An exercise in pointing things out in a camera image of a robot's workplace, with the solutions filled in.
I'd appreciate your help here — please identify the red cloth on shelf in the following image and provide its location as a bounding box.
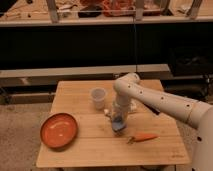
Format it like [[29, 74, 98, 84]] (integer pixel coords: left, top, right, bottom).
[[102, 0, 135, 17]]

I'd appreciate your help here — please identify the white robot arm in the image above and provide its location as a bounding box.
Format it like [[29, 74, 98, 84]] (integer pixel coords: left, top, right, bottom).
[[111, 73, 213, 171]]

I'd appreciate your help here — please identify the wooden table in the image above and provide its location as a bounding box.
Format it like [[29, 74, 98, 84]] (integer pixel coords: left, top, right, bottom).
[[36, 81, 190, 168]]

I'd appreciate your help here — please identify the orange toy carrot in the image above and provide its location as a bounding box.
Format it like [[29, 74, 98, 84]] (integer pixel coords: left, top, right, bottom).
[[127, 133, 158, 144]]

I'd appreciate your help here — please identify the long metal shelf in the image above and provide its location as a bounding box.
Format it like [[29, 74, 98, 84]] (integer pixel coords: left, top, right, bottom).
[[0, 64, 172, 87]]

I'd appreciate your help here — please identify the translucent plastic cup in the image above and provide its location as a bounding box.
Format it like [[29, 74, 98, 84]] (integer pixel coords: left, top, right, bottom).
[[90, 87, 107, 110]]

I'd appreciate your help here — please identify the orange round plate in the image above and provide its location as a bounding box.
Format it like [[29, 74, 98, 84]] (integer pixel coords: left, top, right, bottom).
[[40, 113, 78, 148]]

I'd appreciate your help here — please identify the white plastic bottle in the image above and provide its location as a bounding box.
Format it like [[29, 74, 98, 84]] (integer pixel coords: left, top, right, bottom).
[[104, 100, 137, 117]]

